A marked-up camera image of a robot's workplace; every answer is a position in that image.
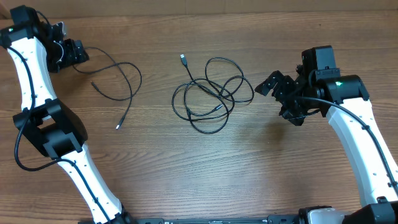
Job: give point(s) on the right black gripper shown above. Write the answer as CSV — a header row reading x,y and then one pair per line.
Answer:
x,y
283,83

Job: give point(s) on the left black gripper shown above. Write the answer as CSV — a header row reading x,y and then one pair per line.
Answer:
x,y
75,53

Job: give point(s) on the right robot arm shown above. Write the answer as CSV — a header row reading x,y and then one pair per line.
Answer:
x,y
345,102

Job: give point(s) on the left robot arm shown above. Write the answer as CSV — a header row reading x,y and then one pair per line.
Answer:
x,y
39,48

